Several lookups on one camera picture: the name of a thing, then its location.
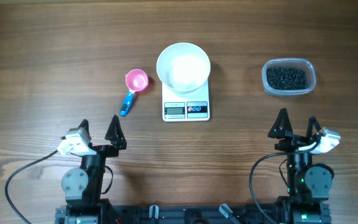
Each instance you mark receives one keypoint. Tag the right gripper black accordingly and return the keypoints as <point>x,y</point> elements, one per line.
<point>293,141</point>

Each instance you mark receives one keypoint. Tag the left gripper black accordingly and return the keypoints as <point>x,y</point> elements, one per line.
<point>117,142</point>

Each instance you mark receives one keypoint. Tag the pink scoop with blue handle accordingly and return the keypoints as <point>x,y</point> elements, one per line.
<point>136,80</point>

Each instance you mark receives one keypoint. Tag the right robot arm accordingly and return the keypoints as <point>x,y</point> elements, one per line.
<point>308,183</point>

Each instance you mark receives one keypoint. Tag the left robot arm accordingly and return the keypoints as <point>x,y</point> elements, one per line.
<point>83,186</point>

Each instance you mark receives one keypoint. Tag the white digital kitchen scale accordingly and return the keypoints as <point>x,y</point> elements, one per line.
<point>181,107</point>

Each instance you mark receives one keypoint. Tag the white round bowl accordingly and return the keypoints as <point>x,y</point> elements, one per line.
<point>183,67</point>

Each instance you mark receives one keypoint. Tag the clear plastic container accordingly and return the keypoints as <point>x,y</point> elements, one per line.
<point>298,63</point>

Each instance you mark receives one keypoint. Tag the black beans in container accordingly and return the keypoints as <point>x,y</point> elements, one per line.
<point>286,78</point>

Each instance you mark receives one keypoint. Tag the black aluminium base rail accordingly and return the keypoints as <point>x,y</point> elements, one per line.
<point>194,214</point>

